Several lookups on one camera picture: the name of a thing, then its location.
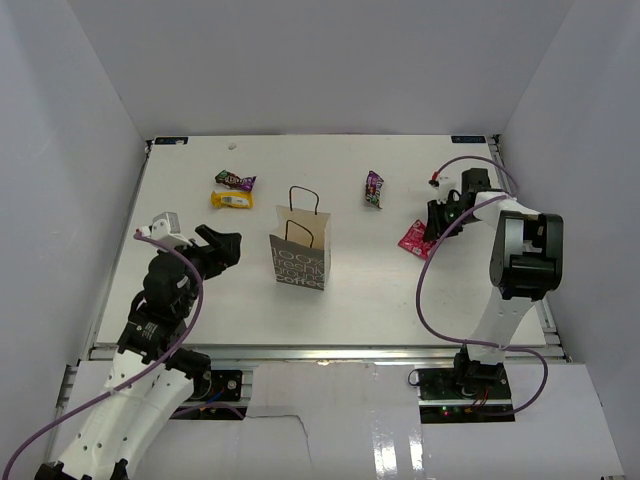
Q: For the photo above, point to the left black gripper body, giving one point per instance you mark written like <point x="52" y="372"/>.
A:
<point x="210" y="262"/>

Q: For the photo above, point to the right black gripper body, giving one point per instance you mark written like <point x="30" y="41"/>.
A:
<point x="451" y="211"/>

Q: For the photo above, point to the red snack sachet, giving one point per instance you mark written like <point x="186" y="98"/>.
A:
<point x="413" y="241"/>

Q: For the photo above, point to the yellow candy bar packet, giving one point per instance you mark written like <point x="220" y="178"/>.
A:
<point x="232" y="199"/>

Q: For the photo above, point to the dark purple snack packet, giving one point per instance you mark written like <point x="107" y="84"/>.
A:
<point x="234" y="181"/>

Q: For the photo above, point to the grey white paper bag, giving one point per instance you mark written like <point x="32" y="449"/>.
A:
<point x="301" y="244"/>

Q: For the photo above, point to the purple candy packet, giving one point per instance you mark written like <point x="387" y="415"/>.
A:
<point x="373" y="189"/>

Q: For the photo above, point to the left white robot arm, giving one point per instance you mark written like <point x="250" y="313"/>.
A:
<point x="151" y="373"/>

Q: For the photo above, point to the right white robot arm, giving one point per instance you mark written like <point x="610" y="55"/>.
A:
<point x="526" y="263"/>

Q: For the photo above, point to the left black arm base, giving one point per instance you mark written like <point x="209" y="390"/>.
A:
<point x="218" y="385"/>

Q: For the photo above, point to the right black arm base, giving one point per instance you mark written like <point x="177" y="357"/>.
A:
<point x="443" y="402"/>

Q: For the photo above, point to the right blue corner label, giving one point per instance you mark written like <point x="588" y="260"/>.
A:
<point x="468" y="139"/>

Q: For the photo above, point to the blue corner label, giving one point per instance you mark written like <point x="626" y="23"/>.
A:
<point x="468" y="139"/>
<point x="171" y="140"/>

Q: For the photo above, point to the left blue corner label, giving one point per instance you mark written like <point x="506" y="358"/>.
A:
<point x="171" y="140"/>

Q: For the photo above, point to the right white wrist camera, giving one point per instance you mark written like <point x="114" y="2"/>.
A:
<point x="442" y="186"/>

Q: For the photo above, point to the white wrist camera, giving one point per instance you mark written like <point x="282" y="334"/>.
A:
<point x="442" y="186"/>
<point x="165" y="229"/>

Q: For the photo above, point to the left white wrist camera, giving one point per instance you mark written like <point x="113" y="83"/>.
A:
<point x="165" y="229"/>

